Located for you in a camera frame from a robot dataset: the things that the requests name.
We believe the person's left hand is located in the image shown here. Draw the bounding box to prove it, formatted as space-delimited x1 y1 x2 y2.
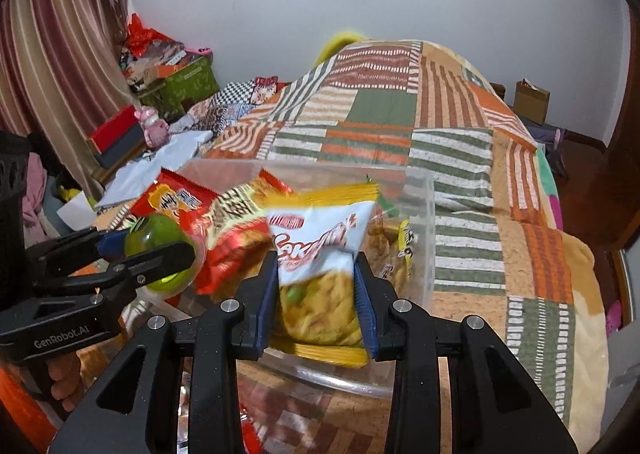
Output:
47 353 88 407

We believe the white and yellow snack packet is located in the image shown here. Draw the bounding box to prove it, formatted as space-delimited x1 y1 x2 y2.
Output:
263 183 383 369

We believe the red shoe box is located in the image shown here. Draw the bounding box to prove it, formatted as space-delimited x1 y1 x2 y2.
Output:
87 105 144 155

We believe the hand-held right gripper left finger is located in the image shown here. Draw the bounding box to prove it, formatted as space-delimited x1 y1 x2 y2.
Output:
60 250 281 454

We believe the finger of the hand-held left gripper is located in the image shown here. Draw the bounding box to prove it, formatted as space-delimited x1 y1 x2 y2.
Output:
32 241 198 299
24 228 128 281

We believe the checkered patterned quilt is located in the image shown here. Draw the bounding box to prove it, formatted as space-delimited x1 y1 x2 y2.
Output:
170 77 297 136

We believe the striped pink curtain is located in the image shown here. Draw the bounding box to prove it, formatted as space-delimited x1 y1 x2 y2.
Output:
0 0 133 185

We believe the clear plastic container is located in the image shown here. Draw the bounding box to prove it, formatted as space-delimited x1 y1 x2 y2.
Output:
120 157 437 398

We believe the grey shoe box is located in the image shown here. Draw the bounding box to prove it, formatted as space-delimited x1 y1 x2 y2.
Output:
95 127 152 170

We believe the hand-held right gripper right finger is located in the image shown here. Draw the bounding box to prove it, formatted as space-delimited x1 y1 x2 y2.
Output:
353 252 576 454

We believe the pink clothing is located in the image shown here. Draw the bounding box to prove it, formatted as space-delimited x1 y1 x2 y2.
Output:
22 153 49 248

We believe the white paper sheet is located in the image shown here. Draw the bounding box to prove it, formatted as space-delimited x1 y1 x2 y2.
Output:
56 191 97 231

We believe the yellow foam tube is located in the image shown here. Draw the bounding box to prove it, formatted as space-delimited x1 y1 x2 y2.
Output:
317 32 372 64

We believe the grey bag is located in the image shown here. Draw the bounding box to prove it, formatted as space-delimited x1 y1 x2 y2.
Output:
530 124 569 156

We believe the pink bunny toy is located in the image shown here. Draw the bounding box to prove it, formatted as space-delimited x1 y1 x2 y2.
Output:
135 106 171 148

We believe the red plastic bag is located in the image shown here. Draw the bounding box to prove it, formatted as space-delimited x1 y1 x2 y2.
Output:
125 14 167 54

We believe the green-edged biscuit packet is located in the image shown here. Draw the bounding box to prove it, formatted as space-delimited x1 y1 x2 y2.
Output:
365 174 421 290

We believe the gold and red snack packet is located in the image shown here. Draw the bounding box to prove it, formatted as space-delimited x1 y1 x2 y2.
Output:
194 169 295 296

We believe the pile of papers and boxes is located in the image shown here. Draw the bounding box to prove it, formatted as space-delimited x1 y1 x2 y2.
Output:
120 37 213 91

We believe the patchwork blanket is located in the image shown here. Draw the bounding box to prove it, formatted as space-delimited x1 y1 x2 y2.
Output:
75 38 609 454

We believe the green cardboard box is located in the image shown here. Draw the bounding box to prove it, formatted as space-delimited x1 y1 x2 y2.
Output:
137 57 220 121

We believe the small red snack packet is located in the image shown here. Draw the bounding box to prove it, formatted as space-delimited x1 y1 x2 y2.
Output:
239 403 264 454

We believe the green jelly cup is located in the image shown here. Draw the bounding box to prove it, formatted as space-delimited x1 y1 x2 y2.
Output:
124 213 207 296

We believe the white cloth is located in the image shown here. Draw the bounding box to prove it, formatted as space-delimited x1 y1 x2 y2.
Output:
95 127 214 208

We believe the small brown cardboard box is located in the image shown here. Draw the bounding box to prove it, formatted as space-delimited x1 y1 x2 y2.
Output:
515 79 551 125

